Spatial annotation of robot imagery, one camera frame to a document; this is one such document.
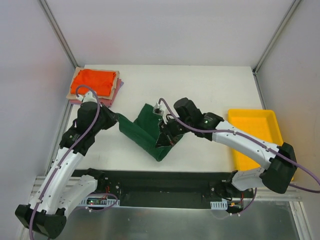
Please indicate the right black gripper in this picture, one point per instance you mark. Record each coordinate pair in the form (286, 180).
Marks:
(167, 132)

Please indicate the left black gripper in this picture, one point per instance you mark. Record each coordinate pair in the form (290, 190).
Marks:
(110, 117)

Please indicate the dark green t shirt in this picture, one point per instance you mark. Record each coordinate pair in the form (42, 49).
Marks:
(144, 131)

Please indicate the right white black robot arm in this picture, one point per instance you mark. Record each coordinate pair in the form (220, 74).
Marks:
(276, 162)

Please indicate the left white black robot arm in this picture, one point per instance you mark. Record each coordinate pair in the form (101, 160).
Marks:
(48, 210)

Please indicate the folded pink t shirt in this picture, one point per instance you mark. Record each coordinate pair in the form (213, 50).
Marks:
(107, 102)

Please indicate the folded orange t shirt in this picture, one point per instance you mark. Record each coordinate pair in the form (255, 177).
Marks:
(95, 81)

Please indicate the folded beige t shirt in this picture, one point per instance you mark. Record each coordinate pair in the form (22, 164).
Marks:
(113, 88)

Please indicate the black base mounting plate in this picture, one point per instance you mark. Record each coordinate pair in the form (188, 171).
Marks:
(156, 189)

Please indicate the yellow plastic tray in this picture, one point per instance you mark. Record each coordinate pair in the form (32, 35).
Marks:
(259, 123)

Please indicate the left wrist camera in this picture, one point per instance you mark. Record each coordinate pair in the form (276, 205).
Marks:
(86, 112)

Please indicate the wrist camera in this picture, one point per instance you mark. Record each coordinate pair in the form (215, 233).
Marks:
(86, 112)
(186, 111)

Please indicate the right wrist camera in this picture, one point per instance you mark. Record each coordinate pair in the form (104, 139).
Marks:
(186, 111)

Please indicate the left white cable duct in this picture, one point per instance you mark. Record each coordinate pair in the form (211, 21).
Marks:
(95, 201)

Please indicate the white cable duct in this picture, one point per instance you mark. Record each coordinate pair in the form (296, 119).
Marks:
(219, 205)
(95, 201)

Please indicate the right white cable duct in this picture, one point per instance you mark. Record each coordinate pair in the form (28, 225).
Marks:
(219, 205)

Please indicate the aluminium front rail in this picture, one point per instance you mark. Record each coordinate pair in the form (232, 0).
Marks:
(263, 194)

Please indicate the left aluminium frame post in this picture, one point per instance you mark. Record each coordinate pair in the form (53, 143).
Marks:
(58, 32)

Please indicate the aluminium frame post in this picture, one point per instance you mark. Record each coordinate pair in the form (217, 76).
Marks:
(276, 35)
(58, 32)

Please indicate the right aluminium frame post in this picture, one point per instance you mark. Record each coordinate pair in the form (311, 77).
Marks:
(276, 35)

